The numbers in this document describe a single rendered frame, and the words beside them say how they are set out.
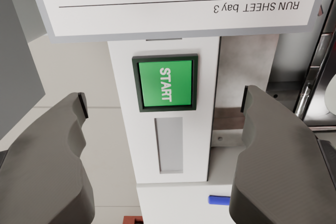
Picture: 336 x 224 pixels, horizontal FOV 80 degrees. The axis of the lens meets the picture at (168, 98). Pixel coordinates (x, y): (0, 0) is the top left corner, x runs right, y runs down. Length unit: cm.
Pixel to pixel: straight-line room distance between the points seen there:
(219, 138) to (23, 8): 47
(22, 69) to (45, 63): 105
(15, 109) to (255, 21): 32
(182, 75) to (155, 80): 3
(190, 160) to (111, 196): 197
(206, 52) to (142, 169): 16
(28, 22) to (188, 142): 45
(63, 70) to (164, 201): 118
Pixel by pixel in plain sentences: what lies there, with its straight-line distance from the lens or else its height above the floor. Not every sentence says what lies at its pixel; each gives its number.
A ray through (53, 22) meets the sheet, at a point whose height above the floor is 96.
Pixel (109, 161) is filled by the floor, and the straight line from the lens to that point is 181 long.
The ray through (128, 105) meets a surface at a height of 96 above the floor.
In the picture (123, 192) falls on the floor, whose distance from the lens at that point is 213.
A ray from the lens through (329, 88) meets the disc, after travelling 33.
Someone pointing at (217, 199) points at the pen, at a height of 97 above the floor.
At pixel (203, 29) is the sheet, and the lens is 17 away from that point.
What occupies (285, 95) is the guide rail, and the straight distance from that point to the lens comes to 37.
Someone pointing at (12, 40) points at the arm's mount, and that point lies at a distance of 36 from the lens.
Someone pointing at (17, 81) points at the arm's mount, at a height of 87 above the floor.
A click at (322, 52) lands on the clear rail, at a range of 30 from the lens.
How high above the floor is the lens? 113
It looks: 58 degrees down
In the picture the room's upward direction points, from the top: 180 degrees clockwise
